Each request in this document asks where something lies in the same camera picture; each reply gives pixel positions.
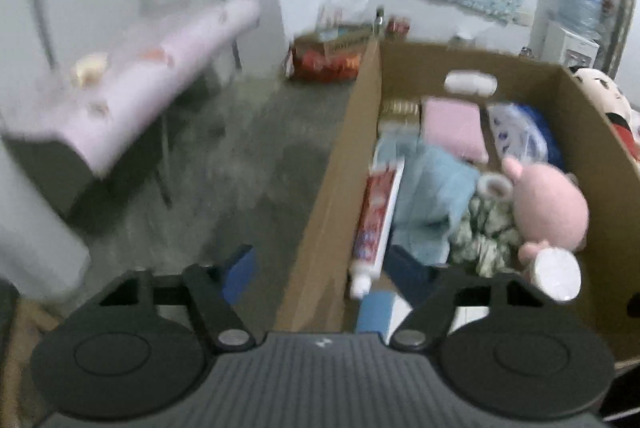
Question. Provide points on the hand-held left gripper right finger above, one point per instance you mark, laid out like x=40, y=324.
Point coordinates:
x=412, y=278

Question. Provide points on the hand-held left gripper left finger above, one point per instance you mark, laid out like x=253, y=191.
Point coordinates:
x=239, y=275

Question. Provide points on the blue and white carton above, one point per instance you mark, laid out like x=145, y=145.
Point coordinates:
x=380, y=315

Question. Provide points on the red white toothpaste tube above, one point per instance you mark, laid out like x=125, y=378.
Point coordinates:
x=375, y=223

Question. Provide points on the green white scrunchie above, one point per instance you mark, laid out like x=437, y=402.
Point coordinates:
x=482, y=235

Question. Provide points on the light blue towel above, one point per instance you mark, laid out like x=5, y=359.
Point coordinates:
x=430, y=193

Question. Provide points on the white tape roll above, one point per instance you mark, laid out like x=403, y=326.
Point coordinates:
x=494, y=185

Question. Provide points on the white cylindrical can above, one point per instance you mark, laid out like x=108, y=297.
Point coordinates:
x=555, y=275

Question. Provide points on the pink plush toy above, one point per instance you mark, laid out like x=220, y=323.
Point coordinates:
x=550, y=208

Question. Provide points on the pink mesh sponge cloth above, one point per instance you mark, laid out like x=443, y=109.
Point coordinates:
x=455, y=127

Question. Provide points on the gold striped box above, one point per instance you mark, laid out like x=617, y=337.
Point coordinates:
x=399, y=115

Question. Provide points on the blue and white bag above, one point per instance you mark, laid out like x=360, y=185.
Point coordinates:
x=520, y=135

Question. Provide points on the brown cardboard box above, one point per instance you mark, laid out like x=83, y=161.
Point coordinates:
x=590, y=147

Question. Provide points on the dark metal stand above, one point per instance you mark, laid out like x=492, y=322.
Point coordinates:
x=60, y=178

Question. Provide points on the red snack bags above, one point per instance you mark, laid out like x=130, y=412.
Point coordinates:
x=325, y=62

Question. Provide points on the white mug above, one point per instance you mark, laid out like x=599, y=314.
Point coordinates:
x=463, y=37

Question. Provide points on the small red white box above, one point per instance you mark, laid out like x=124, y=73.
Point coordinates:
x=398, y=25

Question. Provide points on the glass bottle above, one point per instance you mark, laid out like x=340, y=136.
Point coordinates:
x=380, y=21

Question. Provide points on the blue water jug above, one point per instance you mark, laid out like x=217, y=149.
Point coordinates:
x=575, y=0

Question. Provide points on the patterned folded board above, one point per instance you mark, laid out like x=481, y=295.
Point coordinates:
x=620, y=27

